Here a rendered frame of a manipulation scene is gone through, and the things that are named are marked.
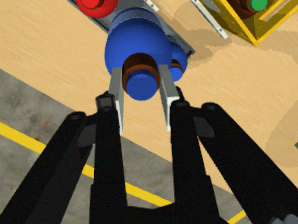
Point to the brown bottle with green cap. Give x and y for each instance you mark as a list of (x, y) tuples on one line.
[(242, 7)]

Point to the grey flat tray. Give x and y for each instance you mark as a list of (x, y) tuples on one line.
[(104, 23)]

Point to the blue bottle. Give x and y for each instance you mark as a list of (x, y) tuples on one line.
[(137, 43), (179, 57)]

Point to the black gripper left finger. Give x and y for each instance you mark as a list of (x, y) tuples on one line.
[(45, 192)]

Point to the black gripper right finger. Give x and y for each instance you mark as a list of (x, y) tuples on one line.
[(264, 192)]

